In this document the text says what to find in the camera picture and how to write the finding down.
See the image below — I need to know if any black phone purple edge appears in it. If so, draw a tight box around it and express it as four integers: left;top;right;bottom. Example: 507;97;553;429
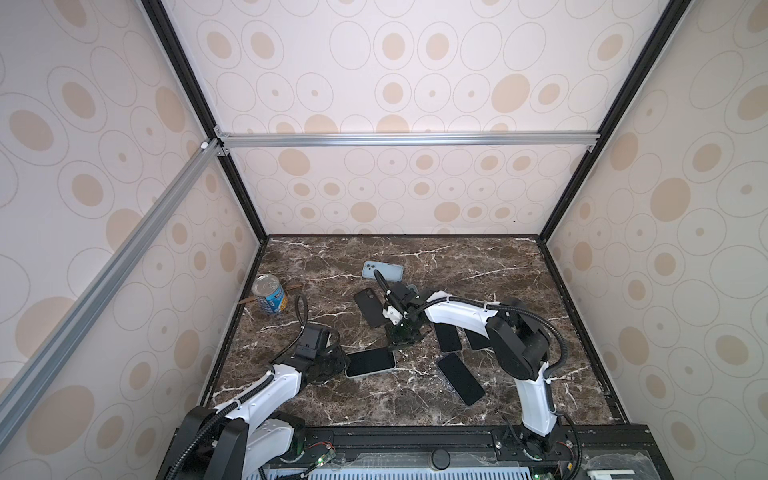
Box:
347;348;396;377

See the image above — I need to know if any light blue case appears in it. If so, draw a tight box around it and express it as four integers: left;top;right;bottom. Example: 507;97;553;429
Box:
361;261;404;282
344;346;398;379

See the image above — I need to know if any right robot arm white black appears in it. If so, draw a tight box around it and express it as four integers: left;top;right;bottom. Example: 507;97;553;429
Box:
382;287;568;441

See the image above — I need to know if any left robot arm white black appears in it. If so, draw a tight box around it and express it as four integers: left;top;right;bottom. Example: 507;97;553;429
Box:
157;293;349;479

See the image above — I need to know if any black phone middle left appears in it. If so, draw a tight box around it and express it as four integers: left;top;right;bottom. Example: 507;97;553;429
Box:
434;323;462;353

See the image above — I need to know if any black phone case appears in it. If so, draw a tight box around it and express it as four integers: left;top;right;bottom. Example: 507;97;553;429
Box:
353;288;390;328

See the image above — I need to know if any black phone middle right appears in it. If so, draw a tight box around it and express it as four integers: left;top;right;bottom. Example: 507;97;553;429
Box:
464;329;491;351

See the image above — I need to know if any black phone front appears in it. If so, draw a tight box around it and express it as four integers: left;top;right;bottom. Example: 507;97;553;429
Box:
437;353;486;406

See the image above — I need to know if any blue tin can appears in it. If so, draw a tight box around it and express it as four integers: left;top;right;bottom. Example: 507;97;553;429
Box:
252;274;286;314

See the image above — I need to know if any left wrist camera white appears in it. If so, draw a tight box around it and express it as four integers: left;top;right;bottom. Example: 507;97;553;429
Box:
296;324;330;360

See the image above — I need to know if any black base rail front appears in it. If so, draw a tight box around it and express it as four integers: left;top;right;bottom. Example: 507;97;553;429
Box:
157;424;673;480

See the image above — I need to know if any horizontal aluminium rail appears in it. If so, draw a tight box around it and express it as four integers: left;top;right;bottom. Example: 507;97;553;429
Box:
221;130;600;148

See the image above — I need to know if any left diagonal aluminium rail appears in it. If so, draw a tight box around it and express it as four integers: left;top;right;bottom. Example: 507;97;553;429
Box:
1;138;222;448

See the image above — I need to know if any left black frame post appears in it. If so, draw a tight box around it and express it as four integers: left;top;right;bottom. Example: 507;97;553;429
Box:
140;0;269;243

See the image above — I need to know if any black frame post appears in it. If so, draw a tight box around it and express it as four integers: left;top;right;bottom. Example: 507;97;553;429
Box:
140;0;269;243
538;0;692;245

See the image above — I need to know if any right black frame post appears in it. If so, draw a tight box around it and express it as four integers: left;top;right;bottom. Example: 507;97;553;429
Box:
538;0;692;245

